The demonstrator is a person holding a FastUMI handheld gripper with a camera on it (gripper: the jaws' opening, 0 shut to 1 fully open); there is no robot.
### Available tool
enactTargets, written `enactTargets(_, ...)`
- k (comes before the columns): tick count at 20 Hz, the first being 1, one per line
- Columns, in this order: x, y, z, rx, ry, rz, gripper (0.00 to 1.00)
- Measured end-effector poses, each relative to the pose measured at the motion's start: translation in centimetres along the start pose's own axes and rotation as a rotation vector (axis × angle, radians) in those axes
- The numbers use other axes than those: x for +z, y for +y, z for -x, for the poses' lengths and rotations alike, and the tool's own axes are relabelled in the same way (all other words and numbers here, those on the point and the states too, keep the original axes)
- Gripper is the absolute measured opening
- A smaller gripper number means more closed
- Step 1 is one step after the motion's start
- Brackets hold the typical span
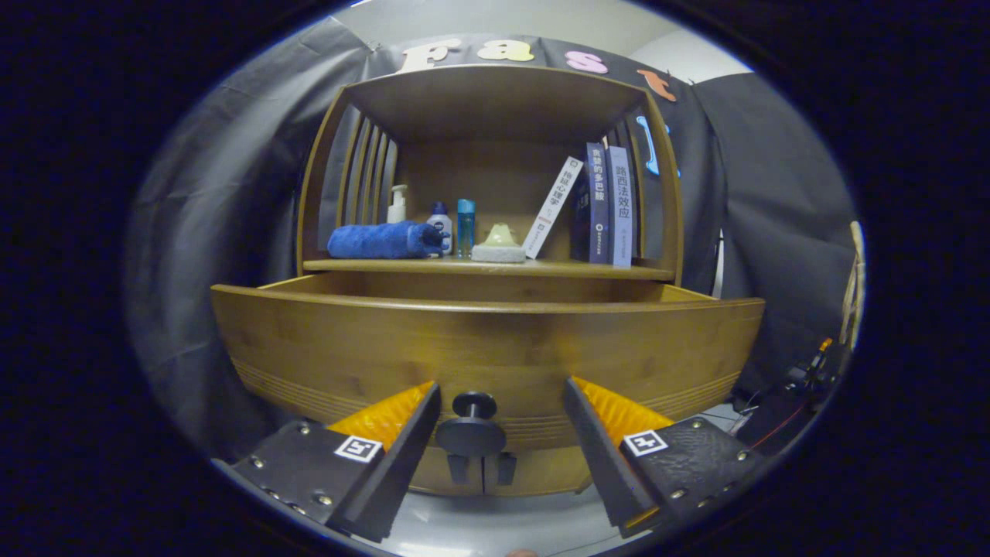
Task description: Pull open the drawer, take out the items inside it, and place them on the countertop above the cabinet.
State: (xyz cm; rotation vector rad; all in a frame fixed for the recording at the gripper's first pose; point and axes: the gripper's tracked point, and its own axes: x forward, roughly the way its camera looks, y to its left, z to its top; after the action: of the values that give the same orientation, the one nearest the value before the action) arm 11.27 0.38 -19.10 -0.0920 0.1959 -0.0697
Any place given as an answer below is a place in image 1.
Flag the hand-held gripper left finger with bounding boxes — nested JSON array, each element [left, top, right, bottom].
[[213, 381, 442, 542]]

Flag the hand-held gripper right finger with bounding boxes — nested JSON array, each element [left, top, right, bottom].
[[562, 377, 766, 540]]

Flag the wooden drawer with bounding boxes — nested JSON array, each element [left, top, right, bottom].
[[210, 271, 766, 457]]

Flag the pale green brush grey base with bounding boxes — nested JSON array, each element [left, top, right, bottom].
[[471, 223, 527, 264]]

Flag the wooden cabinet door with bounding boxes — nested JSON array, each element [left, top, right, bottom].
[[410, 453, 484, 496], [486, 449, 596, 494]]

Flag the wooden countertop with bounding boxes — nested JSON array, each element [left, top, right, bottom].
[[303, 255, 675, 281]]

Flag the wooden cabinet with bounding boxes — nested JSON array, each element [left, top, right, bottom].
[[210, 64, 766, 497]]

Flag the folded blue towel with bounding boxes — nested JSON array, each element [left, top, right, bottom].
[[326, 221, 451, 260]]

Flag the clear blue bottle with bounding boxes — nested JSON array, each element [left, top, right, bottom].
[[456, 199, 476, 258]]

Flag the white bottle with blue cap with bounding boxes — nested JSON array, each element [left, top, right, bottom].
[[427, 202, 454, 256]]

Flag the pale lavender book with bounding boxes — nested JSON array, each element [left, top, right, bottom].
[[606, 146, 635, 268]]

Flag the dark blue book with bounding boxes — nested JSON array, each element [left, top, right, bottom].
[[572, 142, 612, 265]]

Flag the white book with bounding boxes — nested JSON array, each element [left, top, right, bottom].
[[522, 156, 585, 260]]

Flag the beige bag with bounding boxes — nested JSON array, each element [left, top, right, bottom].
[[839, 220, 865, 353]]

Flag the tangle of cables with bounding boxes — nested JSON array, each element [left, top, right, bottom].
[[731, 337, 840, 453]]

